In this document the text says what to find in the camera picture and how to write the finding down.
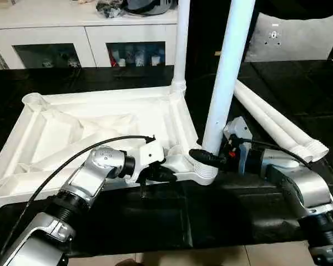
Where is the dark round appliance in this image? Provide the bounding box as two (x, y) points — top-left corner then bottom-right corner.
(97, 0), (175, 16)

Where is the white glass-door cabinet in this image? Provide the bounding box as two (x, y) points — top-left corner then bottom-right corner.
(0, 0), (181, 70)

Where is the grey cushion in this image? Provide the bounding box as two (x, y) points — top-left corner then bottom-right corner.
(244, 12), (333, 63)

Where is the white plastic table leg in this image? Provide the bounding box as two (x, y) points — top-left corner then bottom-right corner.
(170, 0), (191, 96)
(201, 0), (256, 185)
(232, 83), (316, 163)
(236, 79), (330, 162)

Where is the white plastic table top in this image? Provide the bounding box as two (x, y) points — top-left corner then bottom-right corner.
(0, 90), (219, 215)

